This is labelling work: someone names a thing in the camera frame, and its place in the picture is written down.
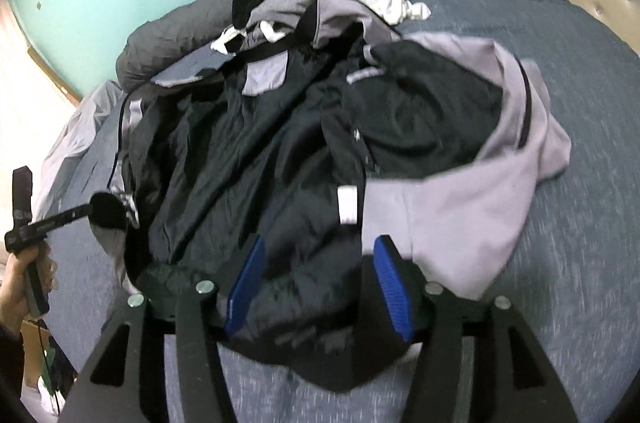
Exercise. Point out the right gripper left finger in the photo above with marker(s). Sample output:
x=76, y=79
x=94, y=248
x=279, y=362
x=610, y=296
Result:
x=158, y=356

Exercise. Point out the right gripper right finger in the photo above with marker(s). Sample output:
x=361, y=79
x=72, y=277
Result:
x=478, y=361

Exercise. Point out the grey black zip jacket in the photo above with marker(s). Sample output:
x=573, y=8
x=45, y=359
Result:
x=340, y=132

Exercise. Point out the person's left hand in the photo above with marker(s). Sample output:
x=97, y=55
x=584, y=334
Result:
x=14, y=305

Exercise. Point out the light grey blanket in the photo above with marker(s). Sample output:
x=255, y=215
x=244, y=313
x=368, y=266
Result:
x=74, y=141

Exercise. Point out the blue patterned bed sheet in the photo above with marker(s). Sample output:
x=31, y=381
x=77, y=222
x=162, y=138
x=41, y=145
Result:
x=574, y=275

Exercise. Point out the pink window curtain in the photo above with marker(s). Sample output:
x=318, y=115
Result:
x=33, y=109

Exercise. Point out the white garment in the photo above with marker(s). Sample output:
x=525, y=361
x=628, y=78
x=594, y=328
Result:
x=394, y=12

